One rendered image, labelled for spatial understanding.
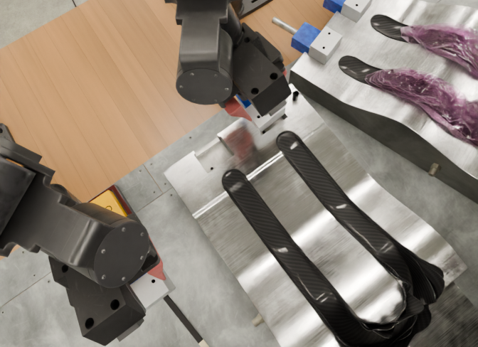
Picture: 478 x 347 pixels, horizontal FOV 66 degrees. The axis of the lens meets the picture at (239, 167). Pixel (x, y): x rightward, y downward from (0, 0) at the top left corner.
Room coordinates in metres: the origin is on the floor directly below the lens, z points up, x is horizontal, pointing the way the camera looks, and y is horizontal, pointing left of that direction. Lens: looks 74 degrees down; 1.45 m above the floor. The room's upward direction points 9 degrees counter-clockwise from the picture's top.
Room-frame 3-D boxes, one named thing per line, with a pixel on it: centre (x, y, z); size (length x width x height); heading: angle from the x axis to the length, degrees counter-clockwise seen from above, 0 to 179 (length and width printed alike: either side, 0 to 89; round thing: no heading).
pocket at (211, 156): (0.19, 0.04, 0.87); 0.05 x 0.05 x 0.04; 27
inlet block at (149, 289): (0.04, 0.17, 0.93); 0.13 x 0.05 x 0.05; 28
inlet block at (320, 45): (0.40, -0.15, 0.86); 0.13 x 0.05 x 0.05; 45
